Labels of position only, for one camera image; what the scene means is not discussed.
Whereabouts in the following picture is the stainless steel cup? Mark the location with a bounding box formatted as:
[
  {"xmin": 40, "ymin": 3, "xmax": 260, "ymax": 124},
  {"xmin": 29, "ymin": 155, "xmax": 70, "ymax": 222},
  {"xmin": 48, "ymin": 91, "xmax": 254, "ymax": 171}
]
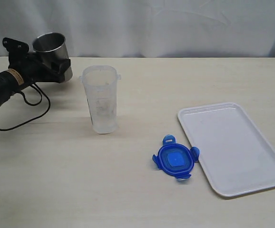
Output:
[{"xmin": 32, "ymin": 32, "xmax": 73, "ymax": 78}]

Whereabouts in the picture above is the white rectangular plastic tray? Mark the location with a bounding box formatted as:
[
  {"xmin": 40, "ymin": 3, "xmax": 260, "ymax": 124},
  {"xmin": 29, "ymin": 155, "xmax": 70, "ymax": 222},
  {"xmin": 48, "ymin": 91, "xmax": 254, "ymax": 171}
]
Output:
[{"xmin": 177, "ymin": 102, "xmax": 275, "ymax": 198}]

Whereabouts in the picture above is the blue plastic snap lid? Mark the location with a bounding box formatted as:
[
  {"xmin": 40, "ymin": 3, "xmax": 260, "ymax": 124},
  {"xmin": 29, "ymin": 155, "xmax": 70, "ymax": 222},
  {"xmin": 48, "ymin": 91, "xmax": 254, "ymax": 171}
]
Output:
[{"xmin": 152, "ymin": 134, "xmax": 200, "ymax": 181}]

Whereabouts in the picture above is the white fabric backdrop curtain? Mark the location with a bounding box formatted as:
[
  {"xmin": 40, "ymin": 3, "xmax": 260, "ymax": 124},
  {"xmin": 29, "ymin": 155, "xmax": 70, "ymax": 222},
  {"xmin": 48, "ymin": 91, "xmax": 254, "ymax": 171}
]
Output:
[{"xmin": 0, "ymin": 0, "xmax": 275, "ymax": 57}]

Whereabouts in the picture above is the clear tall plastic container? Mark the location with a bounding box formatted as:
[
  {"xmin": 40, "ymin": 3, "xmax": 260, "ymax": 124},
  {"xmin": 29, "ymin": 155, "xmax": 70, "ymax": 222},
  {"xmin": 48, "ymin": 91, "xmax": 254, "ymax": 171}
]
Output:
[{"xmin": 79, "ymin": 65, "xmax": 121, "ymax": 134}]

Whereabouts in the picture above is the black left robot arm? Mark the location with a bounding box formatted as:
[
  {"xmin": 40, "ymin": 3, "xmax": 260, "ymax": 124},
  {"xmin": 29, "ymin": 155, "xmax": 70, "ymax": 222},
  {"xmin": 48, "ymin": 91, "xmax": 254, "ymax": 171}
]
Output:
[{"xmin": 0, "ymin": 32, "xmax": 73, "ymax": 107}]

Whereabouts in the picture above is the black cable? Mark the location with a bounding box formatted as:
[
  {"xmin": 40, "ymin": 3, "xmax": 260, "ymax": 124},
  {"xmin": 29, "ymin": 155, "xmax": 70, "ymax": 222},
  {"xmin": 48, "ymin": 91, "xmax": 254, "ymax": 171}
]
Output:
[{"xmin": 0, "ymin": 60, "xmax": 51, "ymax": 131}]

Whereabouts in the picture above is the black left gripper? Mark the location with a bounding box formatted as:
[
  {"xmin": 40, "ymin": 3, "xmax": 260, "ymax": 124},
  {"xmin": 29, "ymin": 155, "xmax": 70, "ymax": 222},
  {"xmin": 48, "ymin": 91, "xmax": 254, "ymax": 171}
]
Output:
[{"xmin": 2, "ymin": 38, "xmax": 70, "ymax": 92}]

